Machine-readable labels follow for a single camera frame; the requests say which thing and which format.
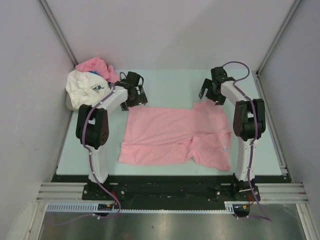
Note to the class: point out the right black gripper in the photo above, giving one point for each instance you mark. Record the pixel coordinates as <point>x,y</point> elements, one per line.
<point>219,99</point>

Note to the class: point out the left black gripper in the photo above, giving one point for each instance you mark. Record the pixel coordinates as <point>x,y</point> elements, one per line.
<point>140,99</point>

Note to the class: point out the pink t shirt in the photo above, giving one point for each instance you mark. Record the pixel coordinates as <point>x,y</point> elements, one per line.
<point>97,64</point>
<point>167,136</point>

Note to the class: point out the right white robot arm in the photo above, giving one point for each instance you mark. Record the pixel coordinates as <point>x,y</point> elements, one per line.
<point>249,119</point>

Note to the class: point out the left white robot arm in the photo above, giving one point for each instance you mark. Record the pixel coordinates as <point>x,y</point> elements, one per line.
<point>92,128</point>

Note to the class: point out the pink t shirt in basket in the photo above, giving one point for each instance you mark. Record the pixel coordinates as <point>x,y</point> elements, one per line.
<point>97,64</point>

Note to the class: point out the blue garment in basket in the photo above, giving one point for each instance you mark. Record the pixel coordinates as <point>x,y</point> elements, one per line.
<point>94,72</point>

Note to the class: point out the white t shirt in basket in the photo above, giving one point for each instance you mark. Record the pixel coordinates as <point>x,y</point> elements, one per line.
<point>85,87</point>

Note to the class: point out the grey laundry basket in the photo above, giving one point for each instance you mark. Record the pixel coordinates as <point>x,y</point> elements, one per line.
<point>72,105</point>

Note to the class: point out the left corner aluminium post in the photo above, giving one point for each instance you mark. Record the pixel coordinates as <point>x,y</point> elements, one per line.
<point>48,13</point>

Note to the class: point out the corner aluminium post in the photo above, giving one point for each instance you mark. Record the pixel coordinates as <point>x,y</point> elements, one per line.
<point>48,13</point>
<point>279,35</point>

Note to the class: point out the right corner aluminium post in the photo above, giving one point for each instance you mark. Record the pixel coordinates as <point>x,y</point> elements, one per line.
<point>279,35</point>

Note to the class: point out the slotted grey cable duct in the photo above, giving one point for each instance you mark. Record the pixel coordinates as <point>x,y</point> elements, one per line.
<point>101,208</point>

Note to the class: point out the aluminium rail frame right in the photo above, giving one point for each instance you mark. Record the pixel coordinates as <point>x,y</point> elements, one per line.
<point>283,190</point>

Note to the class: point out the aluminium rail frame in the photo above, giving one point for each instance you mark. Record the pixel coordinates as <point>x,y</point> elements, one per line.
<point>283,190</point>
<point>60,192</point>

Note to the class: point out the aluminium rail frame left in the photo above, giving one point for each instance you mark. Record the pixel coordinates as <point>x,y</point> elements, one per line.
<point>60,192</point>

